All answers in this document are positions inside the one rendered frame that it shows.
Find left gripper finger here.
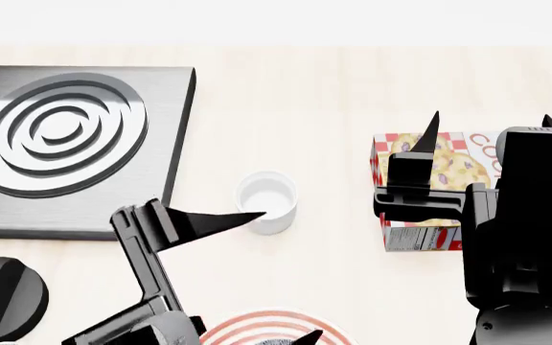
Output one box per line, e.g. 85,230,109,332
135,198,268,254
288,328,325,345

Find white plate red rings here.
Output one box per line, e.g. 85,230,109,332
198,307,361,345

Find grey square stove burner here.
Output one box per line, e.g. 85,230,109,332
0,64,198,242

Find black stove knob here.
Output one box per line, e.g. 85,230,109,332
0,256,50,341

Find cookie box red checkered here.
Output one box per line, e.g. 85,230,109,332
369,130,503,253

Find white ramekin cup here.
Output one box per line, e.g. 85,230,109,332
235,170,299,237

